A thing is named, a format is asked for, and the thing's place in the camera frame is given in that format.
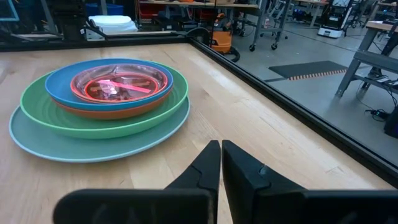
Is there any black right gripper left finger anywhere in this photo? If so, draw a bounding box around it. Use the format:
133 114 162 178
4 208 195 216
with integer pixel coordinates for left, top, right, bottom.
52 139 221 224

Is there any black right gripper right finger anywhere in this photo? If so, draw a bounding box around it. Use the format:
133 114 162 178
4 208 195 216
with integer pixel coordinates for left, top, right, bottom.
221 139 398 224

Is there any coral red plastic plate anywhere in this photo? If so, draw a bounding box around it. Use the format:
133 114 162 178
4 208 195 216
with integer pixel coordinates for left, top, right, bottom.
51 90 174 121

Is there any transparent pink plate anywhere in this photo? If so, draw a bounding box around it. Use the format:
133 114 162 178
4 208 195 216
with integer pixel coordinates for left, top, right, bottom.
83 73 160 102

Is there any transparent orange plate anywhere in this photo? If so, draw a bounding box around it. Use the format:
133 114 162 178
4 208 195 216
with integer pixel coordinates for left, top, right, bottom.
70 63 169 105

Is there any green plastic plate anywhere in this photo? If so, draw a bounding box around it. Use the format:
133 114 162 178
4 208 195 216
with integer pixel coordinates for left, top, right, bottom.
20 60 189 140

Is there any blue plastic plate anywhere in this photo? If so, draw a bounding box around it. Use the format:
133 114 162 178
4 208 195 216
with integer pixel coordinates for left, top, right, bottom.
44 58 174 112

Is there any pale blue-grey large plate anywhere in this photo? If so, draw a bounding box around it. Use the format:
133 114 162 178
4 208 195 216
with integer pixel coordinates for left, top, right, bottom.
8 73 191 164

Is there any black power strip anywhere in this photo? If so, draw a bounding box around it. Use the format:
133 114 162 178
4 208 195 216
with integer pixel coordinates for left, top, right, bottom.
364 108 390 122

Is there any black hazard-edged floor mat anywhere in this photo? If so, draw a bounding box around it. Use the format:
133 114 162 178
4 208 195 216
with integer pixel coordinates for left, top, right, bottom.
268 60 348 81

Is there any grey rolling table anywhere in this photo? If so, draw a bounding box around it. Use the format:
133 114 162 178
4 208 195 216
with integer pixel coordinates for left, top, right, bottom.
248 0 293 52

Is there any grey wooden-top workbench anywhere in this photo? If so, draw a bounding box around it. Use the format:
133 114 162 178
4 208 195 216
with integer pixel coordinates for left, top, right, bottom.
335 21 398 99

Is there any white plastic container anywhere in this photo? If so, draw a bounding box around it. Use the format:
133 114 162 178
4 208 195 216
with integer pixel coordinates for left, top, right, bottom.
88 14 139 35

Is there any white-based mobile robot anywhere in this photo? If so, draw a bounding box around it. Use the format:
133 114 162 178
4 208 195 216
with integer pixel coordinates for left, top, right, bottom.
317 0 354 39

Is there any blue storage bin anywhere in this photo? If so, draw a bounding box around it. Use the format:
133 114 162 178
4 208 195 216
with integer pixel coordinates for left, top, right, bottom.
85 2 124 17

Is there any long wooden-top bench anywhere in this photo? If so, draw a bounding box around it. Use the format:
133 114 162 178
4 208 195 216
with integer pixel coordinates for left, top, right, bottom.
136 0 261 32

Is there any black aluminium table frame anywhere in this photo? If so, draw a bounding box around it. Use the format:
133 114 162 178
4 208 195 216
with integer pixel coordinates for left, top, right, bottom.
0 30 398 189

